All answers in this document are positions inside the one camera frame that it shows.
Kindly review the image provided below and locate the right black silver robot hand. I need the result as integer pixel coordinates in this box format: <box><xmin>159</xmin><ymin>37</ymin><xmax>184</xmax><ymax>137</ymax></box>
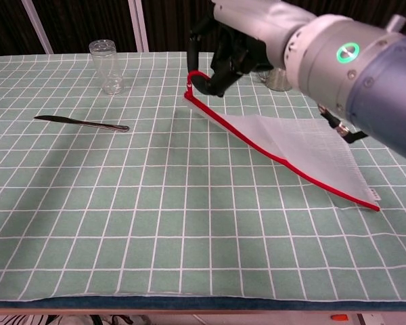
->
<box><xmin>188</xmin><ymin>0</ymin><xmax>317</xmax><ymax>99</ymax></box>

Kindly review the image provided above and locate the clear mesh zipper pouch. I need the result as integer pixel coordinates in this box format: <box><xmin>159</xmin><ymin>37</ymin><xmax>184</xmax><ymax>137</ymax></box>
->
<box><xmin>183</xmin><ymin>70</ymin><xmax>382</xmax><ymax>213</ymax></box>

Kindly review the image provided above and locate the small metal pitcher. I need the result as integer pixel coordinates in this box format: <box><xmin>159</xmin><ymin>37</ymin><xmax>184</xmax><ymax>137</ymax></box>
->
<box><xmin>256</xmin><ymin>64</ymin><xmax>294</xmax><ymax>91</ymax></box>

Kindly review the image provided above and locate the clear drinking glass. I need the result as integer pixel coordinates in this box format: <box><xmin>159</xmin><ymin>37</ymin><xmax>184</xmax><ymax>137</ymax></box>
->
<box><xmin>89</xmin><ymin>39</ymin><xmax>125</xmax><ymax>95</ymax></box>

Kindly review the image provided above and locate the black pleated curtain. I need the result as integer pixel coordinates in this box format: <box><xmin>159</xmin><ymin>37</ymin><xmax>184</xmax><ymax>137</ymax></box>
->
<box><xmin>0</xmin><ymin>0</ymin><xmax>406</xmax><ymax>58</ymax></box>

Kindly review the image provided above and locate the silver table knife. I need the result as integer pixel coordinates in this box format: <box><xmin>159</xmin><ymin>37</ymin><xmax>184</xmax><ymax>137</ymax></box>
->
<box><xmin>33</xmin><ymin>114</ymin><xmax>131</xmax><ymax>133</ymax></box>

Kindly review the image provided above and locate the green checkered tablecloth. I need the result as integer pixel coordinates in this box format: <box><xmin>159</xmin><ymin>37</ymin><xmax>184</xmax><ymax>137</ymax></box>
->
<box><xmin>0</xmin><ymin>51</ymin><xmax>406</xmax><ymax>302</ymax></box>

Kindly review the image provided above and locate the white aluminium frame post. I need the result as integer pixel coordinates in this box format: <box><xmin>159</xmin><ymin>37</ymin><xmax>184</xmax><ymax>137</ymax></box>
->
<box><xmin>22</xmin><ymin>0</ymin><xmax>53</xmax><ymax>54</ymax></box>
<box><xmin>127</xmin><ymin>0</ymin><xmax>150</xmax><ymax>52</ymax></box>

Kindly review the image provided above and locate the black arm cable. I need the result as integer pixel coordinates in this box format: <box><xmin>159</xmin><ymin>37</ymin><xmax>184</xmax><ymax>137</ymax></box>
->
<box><xmin>317</xmin><ymin>104</ymin><xmax>369</xmax><ymax>145</ymax></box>

